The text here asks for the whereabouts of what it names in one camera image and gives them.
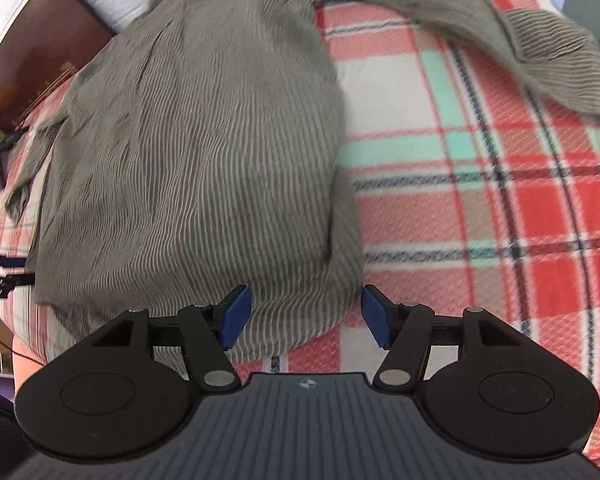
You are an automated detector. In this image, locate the grey-green striped shirt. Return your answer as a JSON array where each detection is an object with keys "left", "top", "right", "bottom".
[{"left": 5, "top": 0, "right": 600, "bottom": 376}]

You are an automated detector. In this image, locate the red plaid bed sheet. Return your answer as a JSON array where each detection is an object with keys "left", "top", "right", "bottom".
[{"left": 0, "top": 0, "right": 600, "bottom": 471}]

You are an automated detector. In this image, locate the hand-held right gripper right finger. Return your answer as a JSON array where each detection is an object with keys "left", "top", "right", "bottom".
[{"left": 361, "top": 285, "right": 523, "bottom": 393}]

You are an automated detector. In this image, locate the brown wooden headboard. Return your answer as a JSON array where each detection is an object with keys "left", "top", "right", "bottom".
[{"left": 0, "top": 0, "right": 116, "bottom": 126}]

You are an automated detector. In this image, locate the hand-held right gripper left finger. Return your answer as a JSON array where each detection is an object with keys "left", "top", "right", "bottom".
[{"left": 91, "top": 285, "right": 253, "bottom": 393}]

